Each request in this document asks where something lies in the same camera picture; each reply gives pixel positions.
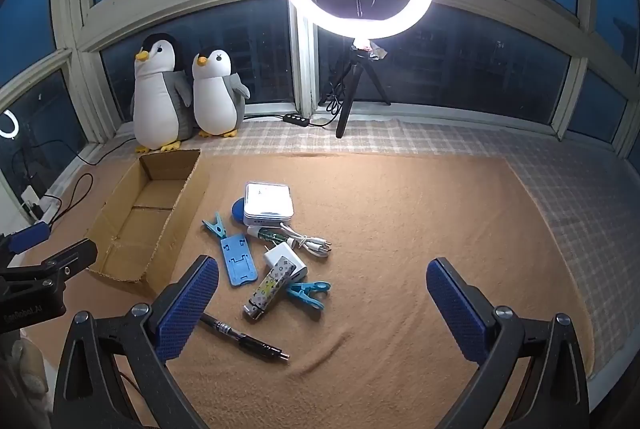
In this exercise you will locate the large penguin plush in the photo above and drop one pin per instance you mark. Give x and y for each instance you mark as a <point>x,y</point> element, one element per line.
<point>155,104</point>

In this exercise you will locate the white power strip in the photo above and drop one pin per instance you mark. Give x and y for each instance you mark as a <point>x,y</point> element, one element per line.
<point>47,206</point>

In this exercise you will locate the black pen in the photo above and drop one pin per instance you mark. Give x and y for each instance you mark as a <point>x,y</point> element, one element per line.
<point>250,343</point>

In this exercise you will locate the cardboard box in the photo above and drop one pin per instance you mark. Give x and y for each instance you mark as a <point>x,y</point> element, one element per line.
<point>185,229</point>

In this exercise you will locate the blue round lid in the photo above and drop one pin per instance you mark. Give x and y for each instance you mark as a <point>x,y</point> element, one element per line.
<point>237,209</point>

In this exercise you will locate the green white glue stick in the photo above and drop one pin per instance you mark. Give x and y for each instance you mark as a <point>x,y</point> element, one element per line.
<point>267,237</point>

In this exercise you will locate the white clear-lid plastic case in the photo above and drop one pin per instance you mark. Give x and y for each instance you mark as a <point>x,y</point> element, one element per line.
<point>267,204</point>

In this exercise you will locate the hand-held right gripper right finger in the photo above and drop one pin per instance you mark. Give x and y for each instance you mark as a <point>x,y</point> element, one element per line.
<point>457,309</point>

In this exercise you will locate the blue folding phone stand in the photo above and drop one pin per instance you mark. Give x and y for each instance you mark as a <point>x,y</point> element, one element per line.
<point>239,259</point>

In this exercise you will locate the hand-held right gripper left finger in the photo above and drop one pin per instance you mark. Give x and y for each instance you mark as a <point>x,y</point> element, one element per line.
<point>185,304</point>

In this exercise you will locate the small penguin plush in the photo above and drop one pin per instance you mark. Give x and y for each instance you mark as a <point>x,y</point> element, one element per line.
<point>215,99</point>

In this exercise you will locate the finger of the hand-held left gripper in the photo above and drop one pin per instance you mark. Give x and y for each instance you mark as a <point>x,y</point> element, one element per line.
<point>65,261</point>
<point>27,236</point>

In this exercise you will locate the white charger plug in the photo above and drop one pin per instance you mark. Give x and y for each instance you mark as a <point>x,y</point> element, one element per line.
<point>287,259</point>

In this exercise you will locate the plaid blanket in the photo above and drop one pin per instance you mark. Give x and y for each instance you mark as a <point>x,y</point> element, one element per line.
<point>550,169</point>

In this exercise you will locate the light blue clothespin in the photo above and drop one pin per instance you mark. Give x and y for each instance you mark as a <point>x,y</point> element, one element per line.
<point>302,291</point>
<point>215,225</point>

